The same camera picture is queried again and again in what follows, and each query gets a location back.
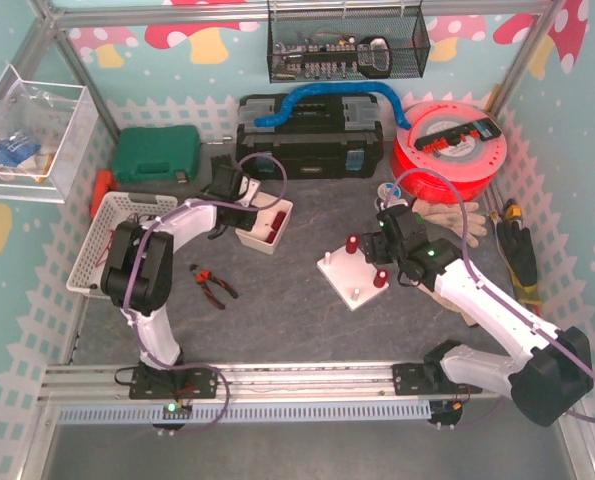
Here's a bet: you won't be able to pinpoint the black yellow work glove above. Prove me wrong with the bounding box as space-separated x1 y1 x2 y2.
496 220 542 305

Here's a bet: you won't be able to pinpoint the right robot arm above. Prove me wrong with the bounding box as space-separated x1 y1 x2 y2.
363 204 594 427

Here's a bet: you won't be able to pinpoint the orange handled cutting pliers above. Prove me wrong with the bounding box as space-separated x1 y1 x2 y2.
188 263 239 311

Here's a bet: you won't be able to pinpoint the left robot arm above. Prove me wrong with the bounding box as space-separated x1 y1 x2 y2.
100 170 261 370

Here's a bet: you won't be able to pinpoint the black wire mesh shelf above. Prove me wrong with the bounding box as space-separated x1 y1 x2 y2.
267 1 430 83

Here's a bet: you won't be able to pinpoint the yellow black tool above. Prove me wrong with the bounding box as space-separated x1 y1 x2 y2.
501 199 523 225

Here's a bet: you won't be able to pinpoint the white plastic parts bin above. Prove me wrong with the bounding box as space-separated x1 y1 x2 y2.
235 199 293 255

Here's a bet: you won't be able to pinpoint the blue corrugated hose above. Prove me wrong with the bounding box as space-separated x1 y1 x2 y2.
254 81 412 132

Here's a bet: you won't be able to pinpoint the black plastic toolbox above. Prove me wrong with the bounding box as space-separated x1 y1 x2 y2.
235 93 384 180

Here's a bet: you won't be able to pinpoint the green plastic tool case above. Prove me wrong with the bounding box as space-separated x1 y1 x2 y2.
111 125 201 183

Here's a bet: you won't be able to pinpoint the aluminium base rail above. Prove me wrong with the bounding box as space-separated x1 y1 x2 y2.
38 361 498 404

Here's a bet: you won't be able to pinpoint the grey slotted cable duct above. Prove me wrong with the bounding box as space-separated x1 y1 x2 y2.
59 400 432 425

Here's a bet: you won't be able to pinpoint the solder wire spool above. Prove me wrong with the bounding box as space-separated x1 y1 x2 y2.
374 182 402 210

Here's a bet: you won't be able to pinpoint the black socket rail orange clips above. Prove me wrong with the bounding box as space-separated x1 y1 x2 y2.
414 118 501 154

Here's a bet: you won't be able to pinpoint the white peg base plate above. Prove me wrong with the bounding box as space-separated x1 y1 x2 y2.
316 247 389 311

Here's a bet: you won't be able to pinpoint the white perforated basket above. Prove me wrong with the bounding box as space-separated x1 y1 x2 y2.
66 192 178 299

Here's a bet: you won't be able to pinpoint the orange tool handle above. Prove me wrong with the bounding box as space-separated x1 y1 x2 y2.
89 169 118 219

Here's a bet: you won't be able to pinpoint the clear acrylic wall box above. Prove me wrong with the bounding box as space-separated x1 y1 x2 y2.
0 65 98 204

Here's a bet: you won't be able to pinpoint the yellow rod in corner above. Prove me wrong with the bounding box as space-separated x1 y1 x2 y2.
485 84 501 113

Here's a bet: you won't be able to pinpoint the white knit work glove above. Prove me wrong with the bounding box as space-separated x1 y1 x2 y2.
412 199 487 248

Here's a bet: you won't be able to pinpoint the large red spring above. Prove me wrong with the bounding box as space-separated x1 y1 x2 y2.
373 269 389 289
345 235 359 255

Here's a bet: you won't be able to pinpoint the orange pneumatic tubing reel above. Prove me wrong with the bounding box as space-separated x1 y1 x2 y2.
390 100 507 204

